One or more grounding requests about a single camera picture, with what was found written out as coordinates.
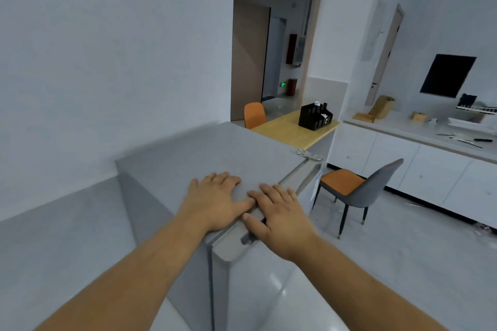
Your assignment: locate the person's right hand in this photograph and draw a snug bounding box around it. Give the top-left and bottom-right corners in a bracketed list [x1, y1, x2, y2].
[243, 183, 324, 264]

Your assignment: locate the person's left hand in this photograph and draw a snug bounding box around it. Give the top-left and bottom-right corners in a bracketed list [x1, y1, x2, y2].
[177, 172, 255, 233]

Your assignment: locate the grey refrigerator door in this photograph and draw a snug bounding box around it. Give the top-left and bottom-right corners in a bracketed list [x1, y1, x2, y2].
[210, 156, 350, 331]

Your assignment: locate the person's left forearm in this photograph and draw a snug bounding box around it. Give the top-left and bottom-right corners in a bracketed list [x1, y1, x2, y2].
[35, 211, 212, 331]

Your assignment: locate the person's right forearm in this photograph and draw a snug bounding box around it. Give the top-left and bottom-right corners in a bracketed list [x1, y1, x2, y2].
[287, 236, 451, 331]

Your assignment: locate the grey refrigerator body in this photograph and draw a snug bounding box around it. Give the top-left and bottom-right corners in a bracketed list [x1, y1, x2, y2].
[114, 121, 325, 331]

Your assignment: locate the metal refrigerator hinge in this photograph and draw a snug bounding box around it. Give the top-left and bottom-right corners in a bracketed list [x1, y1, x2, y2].
[291, 147, 324, 161]

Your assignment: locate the light wooden table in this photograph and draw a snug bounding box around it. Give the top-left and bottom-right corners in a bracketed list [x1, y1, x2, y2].
[250, 109, 341, 151]

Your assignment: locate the grey chair with orange seat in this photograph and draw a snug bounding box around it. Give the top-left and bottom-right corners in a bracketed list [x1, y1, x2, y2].
[311, 158, 405, 240]

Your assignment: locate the black desk organizer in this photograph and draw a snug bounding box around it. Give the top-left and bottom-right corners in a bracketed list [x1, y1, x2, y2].
[298, 102, 334, 132]

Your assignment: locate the brown door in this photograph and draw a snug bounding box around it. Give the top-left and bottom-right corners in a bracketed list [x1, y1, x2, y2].
[231, 2, 271, 121]

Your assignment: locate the wooden knife block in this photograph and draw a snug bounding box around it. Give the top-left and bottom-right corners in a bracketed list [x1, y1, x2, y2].
[368, 95, 396, 118]

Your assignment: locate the white counter cabinet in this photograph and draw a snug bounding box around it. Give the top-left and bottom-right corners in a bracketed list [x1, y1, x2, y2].
[327, 110, 497, 227]

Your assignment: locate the white tray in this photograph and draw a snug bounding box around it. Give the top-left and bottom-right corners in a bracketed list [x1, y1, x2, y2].
[448, 117, 486, 126]

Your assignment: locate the white dish rack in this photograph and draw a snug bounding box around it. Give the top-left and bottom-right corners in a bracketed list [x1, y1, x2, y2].
[455, 93, 497, 116]

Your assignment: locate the red wall cabinet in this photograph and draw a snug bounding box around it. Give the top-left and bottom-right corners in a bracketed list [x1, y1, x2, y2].
[286, 34, 298, 65]

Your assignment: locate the grey wall box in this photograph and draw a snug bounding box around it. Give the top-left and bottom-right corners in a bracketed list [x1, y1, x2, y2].
[294, 34, 307, 65]

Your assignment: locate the wooden door frame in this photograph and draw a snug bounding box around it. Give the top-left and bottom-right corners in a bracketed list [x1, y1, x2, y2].
[230, 0, 325, 122]

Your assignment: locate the black wall panel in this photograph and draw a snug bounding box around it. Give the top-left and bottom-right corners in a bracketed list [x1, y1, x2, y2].
[420, 54, 477, 99]

